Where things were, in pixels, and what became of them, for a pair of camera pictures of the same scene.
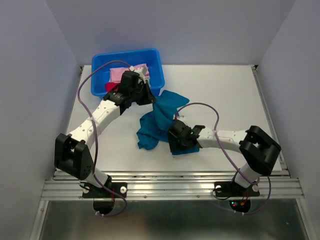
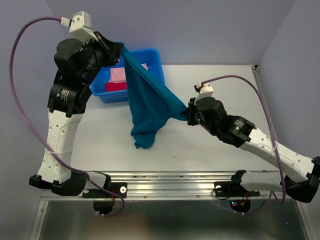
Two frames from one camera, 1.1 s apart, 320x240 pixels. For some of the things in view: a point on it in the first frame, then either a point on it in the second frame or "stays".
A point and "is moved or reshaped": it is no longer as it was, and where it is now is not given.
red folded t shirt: (109, 86) stays
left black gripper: (149, 97) -> (111, 49)
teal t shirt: (154, 126) is moved or reshaped
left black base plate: (120, 187) stays
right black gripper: (171, 137) -> (191, 109)
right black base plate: (231, 189) stays
